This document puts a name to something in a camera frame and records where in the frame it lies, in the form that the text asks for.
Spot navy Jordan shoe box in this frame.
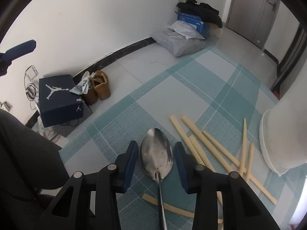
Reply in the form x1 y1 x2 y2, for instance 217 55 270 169
38 74 84 128

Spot black clothing pile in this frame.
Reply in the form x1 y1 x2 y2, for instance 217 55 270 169
176 0 223 28

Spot wooden chopstick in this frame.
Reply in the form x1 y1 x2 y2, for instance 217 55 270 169
170 115 204 165
202 131 240 168
246 143 254 181
239 118 247 176
142 194 194 219
181 115 277 205
188 136 223 224

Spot metal spoon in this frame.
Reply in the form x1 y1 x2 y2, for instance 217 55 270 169
139 128 174 229

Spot brown shoe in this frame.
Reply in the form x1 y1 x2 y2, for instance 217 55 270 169
81 83 98 106
91 70 111 100

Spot blue cardboard box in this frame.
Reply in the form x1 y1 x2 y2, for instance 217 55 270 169
175 12 210 39

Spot grey door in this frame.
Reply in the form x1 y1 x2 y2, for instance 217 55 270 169
226 0 279 49

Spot white parcel bag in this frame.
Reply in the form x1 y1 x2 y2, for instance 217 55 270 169
168 20 205 40

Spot white utensil holder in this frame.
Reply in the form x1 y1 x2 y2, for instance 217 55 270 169
258 93 307 177

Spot teal checked tablecloth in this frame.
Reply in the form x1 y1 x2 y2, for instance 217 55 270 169
60 47 306 229

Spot white wall socket plate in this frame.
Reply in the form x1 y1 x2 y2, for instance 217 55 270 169
24 65 39 82

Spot dark trouser leg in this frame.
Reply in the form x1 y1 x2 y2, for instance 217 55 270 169
1 110 69 229

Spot grey parcel bag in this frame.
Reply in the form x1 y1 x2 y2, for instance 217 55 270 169
150 30 220 57

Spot tangled cables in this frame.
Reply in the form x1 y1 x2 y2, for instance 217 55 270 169
23 73 40 111

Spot white printed plastic bag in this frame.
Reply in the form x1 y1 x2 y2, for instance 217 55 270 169
69 71 95 95

